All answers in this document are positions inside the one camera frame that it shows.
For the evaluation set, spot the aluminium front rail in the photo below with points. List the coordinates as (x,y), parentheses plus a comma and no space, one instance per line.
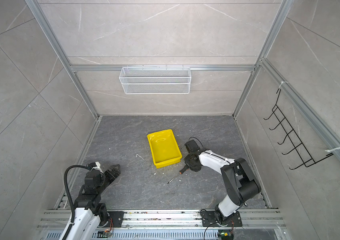
(186,224)

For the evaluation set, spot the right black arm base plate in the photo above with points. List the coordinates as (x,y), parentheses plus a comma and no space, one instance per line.
(216,219)

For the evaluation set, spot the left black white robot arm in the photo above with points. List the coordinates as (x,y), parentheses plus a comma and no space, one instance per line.
(87,211)

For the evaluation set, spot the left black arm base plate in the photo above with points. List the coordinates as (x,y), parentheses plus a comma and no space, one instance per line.
(111,219)

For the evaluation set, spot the black wire hook rack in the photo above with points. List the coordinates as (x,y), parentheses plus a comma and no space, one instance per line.
(291,135)

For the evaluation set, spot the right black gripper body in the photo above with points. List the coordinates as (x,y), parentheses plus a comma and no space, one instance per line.
(188,161)

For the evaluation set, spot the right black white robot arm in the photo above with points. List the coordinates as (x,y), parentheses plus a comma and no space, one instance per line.
(240,183)

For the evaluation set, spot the black orange handled screwdriver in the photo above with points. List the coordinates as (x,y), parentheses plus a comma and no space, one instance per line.
(179,173)

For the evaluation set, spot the yellow plastic bin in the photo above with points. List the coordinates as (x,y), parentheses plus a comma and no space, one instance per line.
(164,148)

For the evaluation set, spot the white wire mesh basket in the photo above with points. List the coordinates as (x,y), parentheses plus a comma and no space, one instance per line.
(155,80)

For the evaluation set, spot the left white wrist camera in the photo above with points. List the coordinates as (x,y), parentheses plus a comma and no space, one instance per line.
(95,166)

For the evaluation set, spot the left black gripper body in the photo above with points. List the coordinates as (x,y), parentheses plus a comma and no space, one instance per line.
(108,178)

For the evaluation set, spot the white cable tie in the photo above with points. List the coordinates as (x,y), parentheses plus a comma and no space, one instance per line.
(332,150)

